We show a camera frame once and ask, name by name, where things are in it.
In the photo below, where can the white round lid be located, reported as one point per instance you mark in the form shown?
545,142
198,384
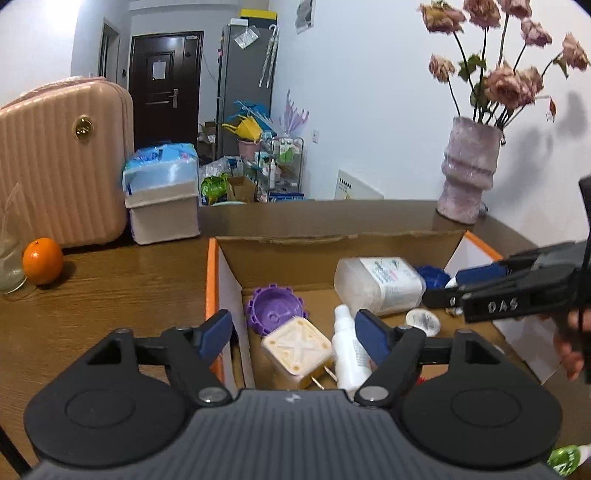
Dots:
422,321

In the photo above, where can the clear glass cup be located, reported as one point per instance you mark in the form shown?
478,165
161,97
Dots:
11,263

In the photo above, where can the pink ribbed suitcase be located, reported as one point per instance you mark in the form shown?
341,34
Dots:
60,170

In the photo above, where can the green snack bag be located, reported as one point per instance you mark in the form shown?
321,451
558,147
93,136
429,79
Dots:
214,189

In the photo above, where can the yellow box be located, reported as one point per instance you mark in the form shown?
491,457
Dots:
258,14

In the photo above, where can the purple gear-shaped cap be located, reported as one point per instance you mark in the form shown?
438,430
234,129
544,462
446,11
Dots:
274,309

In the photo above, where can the dried pink flowers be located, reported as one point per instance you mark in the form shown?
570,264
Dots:
508,83

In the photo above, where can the white green tube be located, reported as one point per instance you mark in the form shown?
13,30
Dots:
565,461

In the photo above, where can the person's right hand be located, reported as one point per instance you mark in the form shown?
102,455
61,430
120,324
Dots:
568,353

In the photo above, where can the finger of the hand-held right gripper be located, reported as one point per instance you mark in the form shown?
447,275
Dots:
480,274
508,302

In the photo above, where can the wall poster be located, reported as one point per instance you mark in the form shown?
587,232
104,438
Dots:
305,16

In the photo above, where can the grey refrigerator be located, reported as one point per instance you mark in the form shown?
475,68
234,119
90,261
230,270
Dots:
240,87

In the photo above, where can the small white bottle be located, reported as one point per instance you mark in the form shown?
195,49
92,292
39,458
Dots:
348,355

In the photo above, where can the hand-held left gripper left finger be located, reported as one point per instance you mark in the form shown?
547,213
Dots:
217,332

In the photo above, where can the small brown carton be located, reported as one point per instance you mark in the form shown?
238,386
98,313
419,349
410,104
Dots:
241,189

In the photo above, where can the purple feathery decoration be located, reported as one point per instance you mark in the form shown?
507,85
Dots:
293,117

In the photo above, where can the side room door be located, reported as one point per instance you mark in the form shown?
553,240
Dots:
108,50

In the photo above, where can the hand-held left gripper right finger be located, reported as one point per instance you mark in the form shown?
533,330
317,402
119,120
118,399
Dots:
369,337

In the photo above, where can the yellow watering can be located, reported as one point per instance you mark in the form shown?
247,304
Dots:
244,129

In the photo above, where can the yellow cube plug adapter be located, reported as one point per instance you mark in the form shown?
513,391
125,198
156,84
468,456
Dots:
295,350

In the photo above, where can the white folded umbrella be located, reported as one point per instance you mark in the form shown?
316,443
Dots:
268,55

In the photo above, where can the bin with blue bag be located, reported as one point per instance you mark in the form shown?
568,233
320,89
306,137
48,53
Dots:
161,203

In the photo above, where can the dark brown door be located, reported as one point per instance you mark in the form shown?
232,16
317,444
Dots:
161,92

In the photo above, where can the pink bucket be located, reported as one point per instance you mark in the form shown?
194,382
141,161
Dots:
249,148

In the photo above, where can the orange white cardboard box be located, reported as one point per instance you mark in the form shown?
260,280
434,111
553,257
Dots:
286,263

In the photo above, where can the pink ceramic vase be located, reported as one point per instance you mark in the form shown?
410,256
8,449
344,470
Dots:
468,170

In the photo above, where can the orange fruit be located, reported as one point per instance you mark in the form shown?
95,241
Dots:
43,261

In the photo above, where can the translucent plastic container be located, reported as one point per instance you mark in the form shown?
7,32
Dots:
378,284

